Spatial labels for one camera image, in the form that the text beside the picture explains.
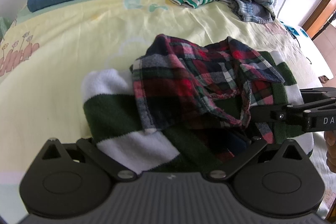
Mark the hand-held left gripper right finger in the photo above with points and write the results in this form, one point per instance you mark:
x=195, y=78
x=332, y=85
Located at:
x=237, y=145

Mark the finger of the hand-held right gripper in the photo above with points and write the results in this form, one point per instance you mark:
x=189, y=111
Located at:
x=331, y=95
x=278, y=113

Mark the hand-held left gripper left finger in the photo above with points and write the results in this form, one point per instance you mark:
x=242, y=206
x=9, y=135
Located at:
x=105, y=161

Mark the green white striped sweater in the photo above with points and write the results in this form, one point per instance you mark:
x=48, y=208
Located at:
x=113, y=113

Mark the red plaid shirt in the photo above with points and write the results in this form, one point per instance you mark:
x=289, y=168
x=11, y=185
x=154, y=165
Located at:
x=189, y=77

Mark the person's right hand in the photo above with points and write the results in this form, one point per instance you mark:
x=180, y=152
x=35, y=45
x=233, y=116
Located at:
x=331, y=148

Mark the white table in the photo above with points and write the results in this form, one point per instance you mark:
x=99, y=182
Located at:
x=312, y=56

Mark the wooden door frame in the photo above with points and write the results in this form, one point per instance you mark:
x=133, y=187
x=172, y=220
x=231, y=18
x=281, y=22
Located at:
x=320, y=16

